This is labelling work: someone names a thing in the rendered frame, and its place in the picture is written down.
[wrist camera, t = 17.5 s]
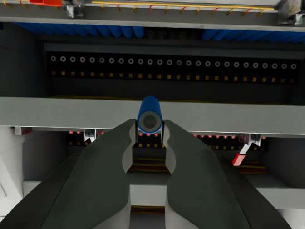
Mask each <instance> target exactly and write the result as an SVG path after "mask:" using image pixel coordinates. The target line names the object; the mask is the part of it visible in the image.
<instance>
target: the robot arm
mask: <svg viewBox="0 0 305 229"><path fill-rule="evenodd" d="M135 142H138V120H136V119H129V120H127V121H126V122H124V123H122V124H120V125H119V126H117V127H115V128H113V129H112V130H110V131H108V132H106V133H105V134H103V135H101V136H100V137H98V138H97V139H96V140H94V141H93V142H92V143H90V144H89V145H88V146H87V147H86V148H84V149H83V150H82V151H81V152H80V153H73V154H72V155H71V156H69V157H68V158H67V159H66V160H65V161H64V162H63V163H62V164H61V165H60V166H59V167H57V168H56V169H55V170H54V171H53V172H52V173H51V174H50V175H48V176H47V177H46V178H45V179H44V180H43V181H42V182H41V183H39V184H38V185H37V186H36V187H35V188H34V189H33V190H32V191H30V192H29V193H28V194H27V195H26V196H25V197H24V198H23V199H22V200H21V201H20V202H19V203H18V204H17V205H16V206H15V207H14V208H13V209H12V210H11V211H10V212H9V213H8V214H7V215H6V216H5V217H4V218H3V219H2V221H1V222H0V229H128V228H129V221H130V209H131V199H130V179H129V177H128V176H127V174H126V172H127V171H128V169H129V168H130V167H131V166H132V163H133V159H132V147H133V145H134V144H135ZM161 143H163V144H164V145H165V147H166V148H167V151H166V162H165V165H166V167H167V168H168V170H169V171H170V173H171V176H170V177H169V178H168V180H167V191H166V201H165V226H166V229H292V228H291V227H290V225H289V224H288V223H287V221H286V220H285V219H284V218H283V217H282V215H281V214H280V213H279V212H278V211H277V210H276V209H275V207H274V206H273V205H272V204H271V203H270V202H269V201H268V200H267V199H266V198H265V197H264V196H263V195H262V194H261V193H260V192H259V191H258V190H257V189H256V188H255V187H254V186H253V185H252V184H251V183H250V182H249V181H248V180H247V179H246V178H245V177H244V176H243V175H242V174H241V173H240V172H239V171H238V170H237V169H236V168H235V167H234V166H233V165H232V164H231V163H230V162H229V161H228V160H227V159H226V158H225V157H221V156H217V155H216V154H215V153H214V152H213V151H212V150H211V149H210V148H209V147H208V146H207V145H206V144H204V143H203V142H202V141H201V140H199V139H198V138H197V137H196V136H194V135H192V134H191V133H189V132H188V131H186V130H185V129H183V128H182V127H180V126H178V125H177V124H175V123H173V122H172V121H170V120H163V121H162V127H161Z"/></svg>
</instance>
